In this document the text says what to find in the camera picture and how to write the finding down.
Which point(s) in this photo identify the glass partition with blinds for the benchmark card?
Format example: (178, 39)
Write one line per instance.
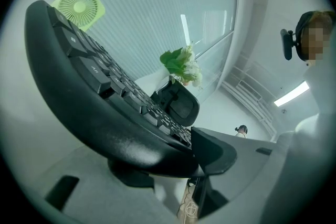
(147, 8)

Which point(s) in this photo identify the black computer keyboard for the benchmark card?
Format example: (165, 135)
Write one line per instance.
(105, 123)

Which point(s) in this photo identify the ceiling light panel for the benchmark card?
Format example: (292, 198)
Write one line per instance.
(291, 94)

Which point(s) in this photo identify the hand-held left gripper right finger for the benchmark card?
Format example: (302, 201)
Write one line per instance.
(244, 165)

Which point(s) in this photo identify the person's face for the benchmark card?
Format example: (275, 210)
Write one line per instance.
(316, 39)

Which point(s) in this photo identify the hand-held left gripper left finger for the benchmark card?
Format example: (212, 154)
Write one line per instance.
(110, 202)

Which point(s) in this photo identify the white flower bouquet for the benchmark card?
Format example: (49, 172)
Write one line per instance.
(183, 65)

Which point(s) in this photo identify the person with head camera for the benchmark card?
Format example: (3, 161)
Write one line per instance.
(323, 91)

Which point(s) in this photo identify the green desk fan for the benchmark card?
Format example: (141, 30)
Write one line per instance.
(78, 5)

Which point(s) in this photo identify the black office chair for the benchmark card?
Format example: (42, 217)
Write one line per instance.
(181, 105)

